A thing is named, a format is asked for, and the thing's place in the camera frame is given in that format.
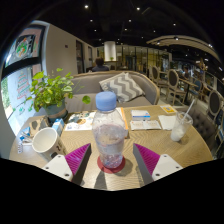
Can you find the grey curved sofa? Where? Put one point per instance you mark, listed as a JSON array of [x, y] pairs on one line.
[[88, 83]]

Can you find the window with holiday stickers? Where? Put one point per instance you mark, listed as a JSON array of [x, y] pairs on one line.
[[20, 60]]

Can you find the grey tufted armchair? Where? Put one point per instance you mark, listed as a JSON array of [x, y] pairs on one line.
[[203, 123]]

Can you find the illustrated white brochure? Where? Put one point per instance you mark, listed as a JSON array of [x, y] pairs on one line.
[[78, 121]]

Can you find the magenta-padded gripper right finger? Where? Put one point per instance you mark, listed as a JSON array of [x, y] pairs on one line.
[[146, 160]]

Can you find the white and blue box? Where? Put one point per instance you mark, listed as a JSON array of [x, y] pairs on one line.
[[140, 114]]

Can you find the group of oval-back chairs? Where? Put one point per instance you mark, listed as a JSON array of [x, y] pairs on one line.
[[173, 81]]

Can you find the grey chevron cushion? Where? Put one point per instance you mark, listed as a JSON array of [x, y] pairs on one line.
[[121, 86]]

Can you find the brown spotted card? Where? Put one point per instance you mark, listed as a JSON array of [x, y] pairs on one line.
[[39, 125]]

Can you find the green potted plant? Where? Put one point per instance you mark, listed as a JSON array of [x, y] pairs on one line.
[[51, 91]]

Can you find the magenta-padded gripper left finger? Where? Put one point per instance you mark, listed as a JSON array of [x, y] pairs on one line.
[[77, 160]]

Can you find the small blue tissue pack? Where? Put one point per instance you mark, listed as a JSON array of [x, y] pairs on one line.
[[25, 133]]

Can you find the group of ceiling lights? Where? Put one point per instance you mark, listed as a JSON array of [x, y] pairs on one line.
[[138, 8]]

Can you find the person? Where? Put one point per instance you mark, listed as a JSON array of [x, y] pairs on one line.
[[100, 66]]

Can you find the white paper packet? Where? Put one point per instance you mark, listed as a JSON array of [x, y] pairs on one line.
[[26, 142]]

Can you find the white paper napkin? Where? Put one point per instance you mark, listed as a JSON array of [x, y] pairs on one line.
[[166, 122]]

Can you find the blue carton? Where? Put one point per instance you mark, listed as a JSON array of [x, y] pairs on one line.
[[58, 126]]

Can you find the clear blue-capped water bottle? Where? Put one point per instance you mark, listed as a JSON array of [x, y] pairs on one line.
[[109, 136]]

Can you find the white printed leaflet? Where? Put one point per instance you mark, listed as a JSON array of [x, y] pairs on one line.
[[145, 125]]

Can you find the small white code card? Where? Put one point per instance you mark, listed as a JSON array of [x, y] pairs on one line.
[[20, 147]]

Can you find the clear plastic cup with straw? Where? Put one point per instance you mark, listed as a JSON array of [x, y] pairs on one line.
[[179, 130]]

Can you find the yellow card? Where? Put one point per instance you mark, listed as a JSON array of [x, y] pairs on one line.
[[168, 109]]

